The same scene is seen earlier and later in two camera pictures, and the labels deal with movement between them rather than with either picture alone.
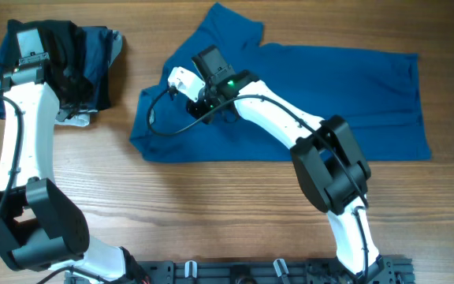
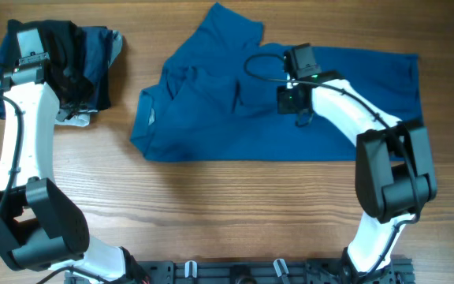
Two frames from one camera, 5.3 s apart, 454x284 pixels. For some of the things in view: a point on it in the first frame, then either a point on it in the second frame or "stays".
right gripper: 194,107 → 282,105
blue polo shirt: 377,93 stays
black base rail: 392,270 stays
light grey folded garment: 81,117 stays
